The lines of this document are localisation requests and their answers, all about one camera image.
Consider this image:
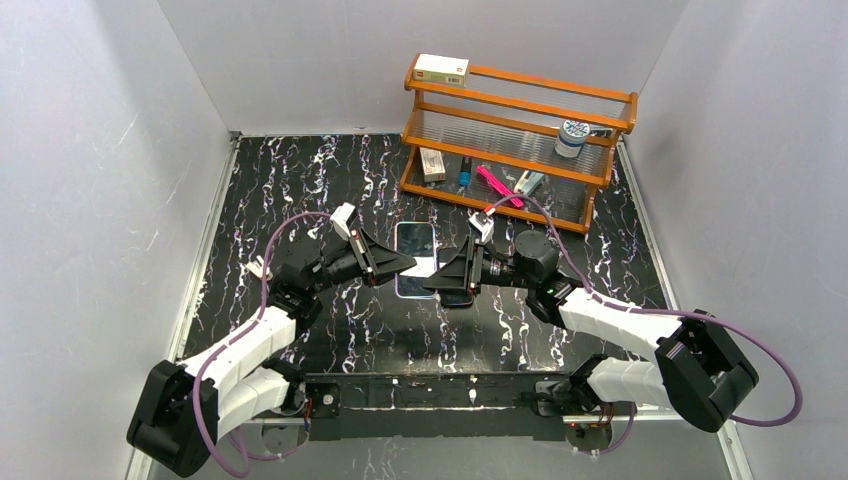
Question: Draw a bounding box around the white teal stapler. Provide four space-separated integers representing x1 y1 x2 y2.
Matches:
513 170 546 196

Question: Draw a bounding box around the orange wooden shelf rack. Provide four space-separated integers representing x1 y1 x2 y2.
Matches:
400 53 639 234

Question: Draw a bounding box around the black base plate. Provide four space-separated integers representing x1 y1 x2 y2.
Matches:
241 374 634 444

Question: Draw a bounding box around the pink comb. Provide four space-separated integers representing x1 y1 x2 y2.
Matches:
476 165 525 209

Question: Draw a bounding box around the small white staple box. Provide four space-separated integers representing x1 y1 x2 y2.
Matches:
419 147 446 183

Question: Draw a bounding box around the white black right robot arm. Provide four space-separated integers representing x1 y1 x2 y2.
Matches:
423 231 759 432

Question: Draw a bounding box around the blue black marker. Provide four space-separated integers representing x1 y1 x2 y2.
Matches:
458 157 473 187

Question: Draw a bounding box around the pink-edged black smartphone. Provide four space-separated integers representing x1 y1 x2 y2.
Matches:
437 247 474 309

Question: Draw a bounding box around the blue white round jar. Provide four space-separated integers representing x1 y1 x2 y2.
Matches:
555 119 591 159

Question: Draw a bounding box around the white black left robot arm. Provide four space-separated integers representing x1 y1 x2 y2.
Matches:
126 230 416 478

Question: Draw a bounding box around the white green box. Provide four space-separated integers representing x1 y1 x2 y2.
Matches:
412 53 469 87

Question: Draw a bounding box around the lavender phone case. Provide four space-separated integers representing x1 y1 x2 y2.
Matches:
394 221 437 299

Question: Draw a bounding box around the aluminium rail frame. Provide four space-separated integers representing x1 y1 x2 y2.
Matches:
125 132 757 480

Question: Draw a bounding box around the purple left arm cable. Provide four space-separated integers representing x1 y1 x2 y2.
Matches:
192 211 336 478

